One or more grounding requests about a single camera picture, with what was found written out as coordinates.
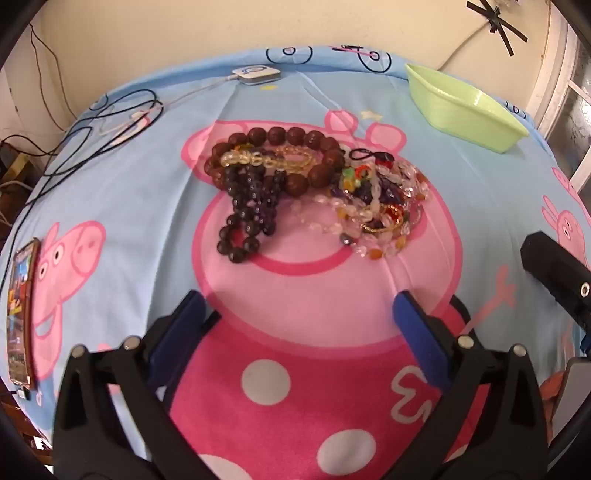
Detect yellow crystal bead bracelet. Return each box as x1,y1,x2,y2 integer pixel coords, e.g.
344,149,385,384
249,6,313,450
219,147,317,174

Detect grey flat panel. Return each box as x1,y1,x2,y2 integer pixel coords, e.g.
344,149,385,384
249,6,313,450
551,357,591,445

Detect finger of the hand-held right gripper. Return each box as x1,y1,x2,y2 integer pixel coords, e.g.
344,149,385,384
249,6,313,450
520,232,591,330

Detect large brown bead bracelet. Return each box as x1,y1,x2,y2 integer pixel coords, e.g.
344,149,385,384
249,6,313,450
203,126,347,197

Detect dark purple bead necklace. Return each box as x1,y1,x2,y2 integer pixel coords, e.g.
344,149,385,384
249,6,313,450
217,164,287,265

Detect smartphone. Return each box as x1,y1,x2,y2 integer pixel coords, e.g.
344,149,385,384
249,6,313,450
6,237,42,389

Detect white charger with cable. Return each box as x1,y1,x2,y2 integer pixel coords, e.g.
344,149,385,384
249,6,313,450
97,110,155,144

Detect white square hub device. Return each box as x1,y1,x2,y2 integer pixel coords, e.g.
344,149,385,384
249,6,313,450
232,65,281,88

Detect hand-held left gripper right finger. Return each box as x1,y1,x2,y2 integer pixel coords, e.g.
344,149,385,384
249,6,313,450
392,290,550,480

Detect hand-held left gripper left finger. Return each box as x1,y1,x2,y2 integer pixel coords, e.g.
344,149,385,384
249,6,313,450
53,290,222,480

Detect light green plastic basin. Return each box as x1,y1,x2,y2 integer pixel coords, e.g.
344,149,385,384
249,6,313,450
405,63,530,154

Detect orange cloth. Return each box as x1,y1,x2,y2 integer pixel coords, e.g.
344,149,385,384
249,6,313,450
539,376,566,404

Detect cartoon pig printed blanket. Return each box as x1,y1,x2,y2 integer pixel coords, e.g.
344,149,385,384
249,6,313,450
0,44,591,480

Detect pile of colourful bead strings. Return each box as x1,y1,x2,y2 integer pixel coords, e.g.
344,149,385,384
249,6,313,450
291,157,432,259

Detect black cable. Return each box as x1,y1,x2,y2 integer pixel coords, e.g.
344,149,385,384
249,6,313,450
14,88,165,227

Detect white hub cable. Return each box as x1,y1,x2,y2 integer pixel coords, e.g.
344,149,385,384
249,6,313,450
163,76,238,110

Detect black tape cross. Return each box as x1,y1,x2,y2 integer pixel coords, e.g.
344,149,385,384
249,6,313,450
466,0,529,57

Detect thin dark wall cable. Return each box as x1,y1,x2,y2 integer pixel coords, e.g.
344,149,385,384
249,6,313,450
28,23,77,132

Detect white window frame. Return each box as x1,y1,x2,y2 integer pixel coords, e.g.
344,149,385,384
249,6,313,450
526,9,591,185

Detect white wall cable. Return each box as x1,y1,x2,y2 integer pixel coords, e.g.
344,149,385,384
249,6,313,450
436,21,492,75

